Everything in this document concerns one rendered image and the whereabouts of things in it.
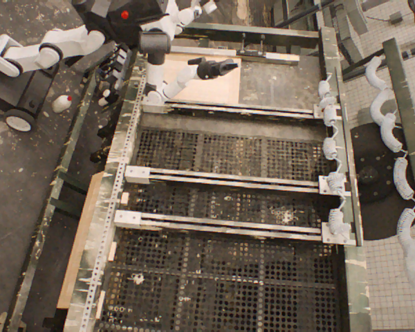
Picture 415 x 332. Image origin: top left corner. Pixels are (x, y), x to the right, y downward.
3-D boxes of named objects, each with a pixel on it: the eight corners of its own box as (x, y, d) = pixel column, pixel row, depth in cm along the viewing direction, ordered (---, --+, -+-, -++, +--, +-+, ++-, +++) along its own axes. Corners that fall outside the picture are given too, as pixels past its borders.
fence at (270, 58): (158, 49, 241) (158, 45, 238) (297, 59, 237) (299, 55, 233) (157, 54, 238) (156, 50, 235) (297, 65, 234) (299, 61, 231)
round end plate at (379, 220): (304, 138, 254) (422, 101, 208) (308, 142, 258) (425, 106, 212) (309, 246, 214) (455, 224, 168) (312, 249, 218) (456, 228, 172)
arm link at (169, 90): (182, 93, 179) (159, 109, 191) (189, 82, 186) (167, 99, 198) (168, 77, 175) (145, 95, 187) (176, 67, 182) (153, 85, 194)
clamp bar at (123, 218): (120, 211, 181) (109, 191, 160) (353, 232, 175) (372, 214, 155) (115, 229, 176) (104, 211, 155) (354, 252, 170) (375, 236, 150)
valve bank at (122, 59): (103, 47, 243) (124, 31, 230) (118, 59, 253) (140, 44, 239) (83, 102, 218) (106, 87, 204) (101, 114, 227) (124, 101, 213)
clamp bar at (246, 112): (146, 101, 217) (140, 73, 197) (339, 117, 212) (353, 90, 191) (142, 114, 212) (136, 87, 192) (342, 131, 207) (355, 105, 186)
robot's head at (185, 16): (173, 12, 175) (189, 8, 172) (178, 9, 183) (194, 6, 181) (176, 25, 178) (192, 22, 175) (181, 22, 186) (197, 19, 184)
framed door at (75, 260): (95, 176, 250) (93, 175, 249) (146, 155, 218) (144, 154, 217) (59, 308, 205) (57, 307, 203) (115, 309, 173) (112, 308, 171)
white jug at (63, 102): (52, 99, 267) (66, 88, 255) (63, 106, 273) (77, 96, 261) (48, 108, 262) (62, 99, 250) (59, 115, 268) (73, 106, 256)
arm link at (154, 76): (140, 99, 189) (142, 63, 173) (150, 87, 198) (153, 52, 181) (160, 106, 187) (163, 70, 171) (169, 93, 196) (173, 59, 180)
